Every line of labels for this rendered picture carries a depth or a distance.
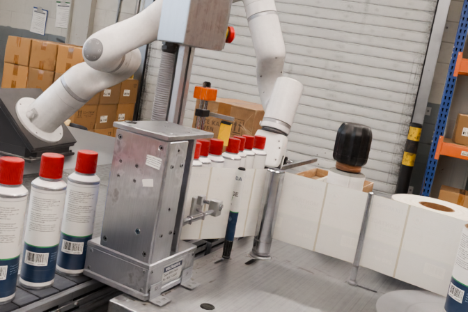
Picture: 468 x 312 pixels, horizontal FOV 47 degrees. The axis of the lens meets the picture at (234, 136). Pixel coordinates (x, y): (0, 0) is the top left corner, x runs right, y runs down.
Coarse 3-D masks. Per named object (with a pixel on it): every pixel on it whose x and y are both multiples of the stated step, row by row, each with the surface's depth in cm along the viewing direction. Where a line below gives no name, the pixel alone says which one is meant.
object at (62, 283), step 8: (184, 240) 115; (56, 272) 90; (56, 280) 87; (64, 280) 87; (72, 280) 88; (80, 280) 88; (88, 280) 89; (16, 288) 82; (24, 288) 82; (48, 288) 83; (56, 288) 84; (64, 288) 84; (16, 296) 79; (24, 296) 80; (32, 296) 80; (40, 296) 81; (48, 296) 82; (8, 304) 77; (16, 304) 77; (24, 304) 78
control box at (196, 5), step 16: (176, 0) 119; (192, 0) 113; (208, 0) 114; (224, 0) 116; (176, 16) 118; (192, 16) 113; (208, 16) 115; (224, 16) 117; (160, 32) 126; (176, 32) 117; (192, 32) 114; (208, 32) 116; (224, 32) 117; (208, 48) 116
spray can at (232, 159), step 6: (234, 138) 134; (228, 144) 132; (234, 144) 132; (228, 150) 132; (234, 150) 132; (222, 156) 132; (228, 156) 131; (234, 156) 132; (228, 162) 131; (234, 162) 132; (234, 168) 132
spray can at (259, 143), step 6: (258, 138) 145; (264, 138) 145; (258, 144) 145; (264, 144) 146; (258, 150) 145; (264, 150) 147; (258, 156) 145; (264, 156) 146; (258, 162) 145; (264, 162) 146; (258, 168) 146
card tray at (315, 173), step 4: (316, 168) 241; (300, 172) 224; (304, 172) 228; (308, 172) 232; (312, 172) 237; (316, 172) 242; (320, 172) 241; (324, 172) 240; (304, 176) 229; (308, 176) 233; (312, 176) 238; (316, 176) 241; (320, 176) 241; (324, 176) 240; (364, 180) 232; (364, 184) 232; (368, 184) 231; (372, 184) 228; (364, 188) 217; (368, 188) 224; (372, 188) 230
